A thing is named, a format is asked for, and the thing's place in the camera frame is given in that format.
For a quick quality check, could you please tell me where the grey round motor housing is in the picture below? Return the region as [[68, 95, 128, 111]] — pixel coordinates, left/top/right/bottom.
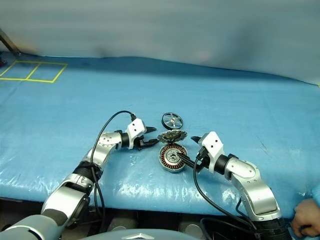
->
[[158, 142, 196, 173]]

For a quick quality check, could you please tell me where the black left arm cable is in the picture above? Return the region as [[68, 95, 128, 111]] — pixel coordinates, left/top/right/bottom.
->
[[89, 110, 137, 235]]

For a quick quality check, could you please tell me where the blue plastic table cover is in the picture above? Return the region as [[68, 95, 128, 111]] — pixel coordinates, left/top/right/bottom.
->
[[0, 51, 320, 218]]

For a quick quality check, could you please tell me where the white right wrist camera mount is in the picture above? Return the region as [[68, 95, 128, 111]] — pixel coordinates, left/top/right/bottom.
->
[[199, 131, 225, 174]]

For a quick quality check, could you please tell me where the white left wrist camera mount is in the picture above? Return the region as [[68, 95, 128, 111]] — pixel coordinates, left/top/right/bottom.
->
[[126, 118, 147, 150]]

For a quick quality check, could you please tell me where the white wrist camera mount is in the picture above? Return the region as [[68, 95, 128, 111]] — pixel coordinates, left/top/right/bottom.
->
[[126, 118, 147, 150], [199, 131, 225, 174]]

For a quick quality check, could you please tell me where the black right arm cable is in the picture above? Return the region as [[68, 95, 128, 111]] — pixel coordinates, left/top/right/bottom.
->
[[192, 149, 261, 240]]

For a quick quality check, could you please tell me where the spoked rotor with black ring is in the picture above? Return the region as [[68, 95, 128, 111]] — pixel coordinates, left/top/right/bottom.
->
[[161, 112, 185, 131]]

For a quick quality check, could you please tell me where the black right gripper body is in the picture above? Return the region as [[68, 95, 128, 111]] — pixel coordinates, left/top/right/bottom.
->
[[196, 146, 212, 171]]

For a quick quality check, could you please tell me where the person's bare hand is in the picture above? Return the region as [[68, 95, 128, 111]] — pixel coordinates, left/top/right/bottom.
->
[[291, 198, 320, 238]]

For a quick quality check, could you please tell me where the yellow tape grid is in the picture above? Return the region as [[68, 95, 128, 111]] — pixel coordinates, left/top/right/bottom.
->
[[0, 59, 68, 84]]

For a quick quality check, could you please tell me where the white backdrop sheet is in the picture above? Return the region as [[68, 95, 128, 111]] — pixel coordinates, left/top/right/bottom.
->
[[0, 0, 320, 87]]

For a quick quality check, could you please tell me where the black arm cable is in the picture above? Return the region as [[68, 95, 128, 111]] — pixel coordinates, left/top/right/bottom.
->
[[89, 110, 137, 235], [192, 149, 261, 240]]

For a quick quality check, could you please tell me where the grey rounded knob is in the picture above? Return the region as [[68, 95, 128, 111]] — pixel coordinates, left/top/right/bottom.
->
[[178, 221, 203, 238], [109, 216, 138, 231]]

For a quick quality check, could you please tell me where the dark metal frame strut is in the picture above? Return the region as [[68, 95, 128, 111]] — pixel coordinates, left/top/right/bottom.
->
[[0, 27, 21, 56]]

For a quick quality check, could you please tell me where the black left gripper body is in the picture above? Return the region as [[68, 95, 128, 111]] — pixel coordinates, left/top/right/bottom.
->
[[134, 134, 148, 151]]

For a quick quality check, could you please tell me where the grey robot torso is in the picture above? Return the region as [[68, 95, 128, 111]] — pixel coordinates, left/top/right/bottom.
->
[[84, 228, 193, 240]]

